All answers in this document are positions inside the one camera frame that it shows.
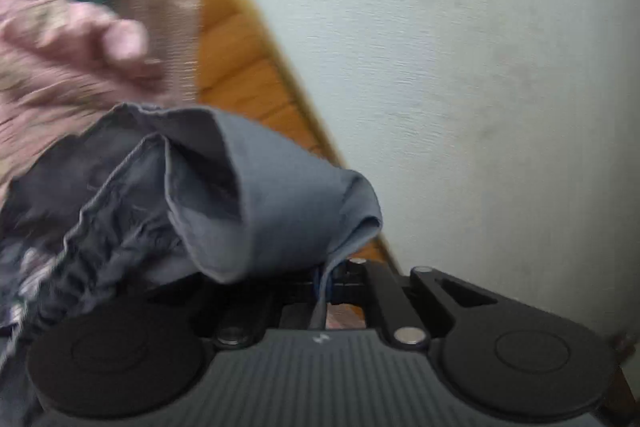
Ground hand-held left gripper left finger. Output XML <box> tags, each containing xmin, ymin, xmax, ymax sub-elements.
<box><xmin>192</xmin><ymin>274</ymin><xmax>323</xmax><ymax>350</ymax></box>

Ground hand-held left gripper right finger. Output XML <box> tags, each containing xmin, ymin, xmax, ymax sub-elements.
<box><xmin>324</xmin><ymin>257</ymin><xmax>501</xmax><ymax>350</ymax></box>

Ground grey pants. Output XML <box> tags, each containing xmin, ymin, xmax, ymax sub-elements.
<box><xmin>0</xmin><ymin>103</ymin><xmax>385</xmax><ymax>427</ymax></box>

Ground yellow wooden baseboard trim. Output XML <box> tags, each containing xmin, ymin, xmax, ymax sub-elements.
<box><xmin>177</xmin><ymin>0</ymin><xmax>401</xmax><ymax>275</ymax></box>

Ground pink bear print blanket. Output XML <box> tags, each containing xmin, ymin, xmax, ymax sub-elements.
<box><xmin>0</xmin><ymin>0</ymin><xmax>168</xmax><ymax>208</ymax></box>

